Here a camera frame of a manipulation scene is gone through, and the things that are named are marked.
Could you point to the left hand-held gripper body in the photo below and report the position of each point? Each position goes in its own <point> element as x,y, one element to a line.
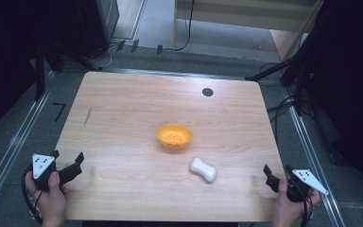
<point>41,165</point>

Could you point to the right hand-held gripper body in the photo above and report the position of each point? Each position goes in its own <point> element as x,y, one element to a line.
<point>307,179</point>

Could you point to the white bone-shaped soap bar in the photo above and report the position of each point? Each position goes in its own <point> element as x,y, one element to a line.
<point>203,169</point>

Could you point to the orange plastic bowl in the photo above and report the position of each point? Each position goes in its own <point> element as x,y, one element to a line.
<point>174,136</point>

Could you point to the person's right hand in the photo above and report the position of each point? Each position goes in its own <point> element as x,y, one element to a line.
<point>288,213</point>

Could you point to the person's left hand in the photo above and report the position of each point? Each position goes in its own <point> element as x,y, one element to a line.
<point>52,201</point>

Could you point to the black floor tape mark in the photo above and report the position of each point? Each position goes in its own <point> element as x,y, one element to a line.
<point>60,111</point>

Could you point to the black metal stand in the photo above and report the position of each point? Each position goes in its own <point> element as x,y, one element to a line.
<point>40,72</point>
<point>299,82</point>

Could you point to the dark round table grommet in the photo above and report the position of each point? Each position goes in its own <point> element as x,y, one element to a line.
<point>207,92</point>

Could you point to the black cabinet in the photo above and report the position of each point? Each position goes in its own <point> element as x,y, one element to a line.
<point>97,25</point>

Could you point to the light wooden furniture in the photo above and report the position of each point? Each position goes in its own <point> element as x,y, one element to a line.
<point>233,14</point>

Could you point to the metal floor rail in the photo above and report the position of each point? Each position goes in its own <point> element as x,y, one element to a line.
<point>312,151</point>
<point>9,157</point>

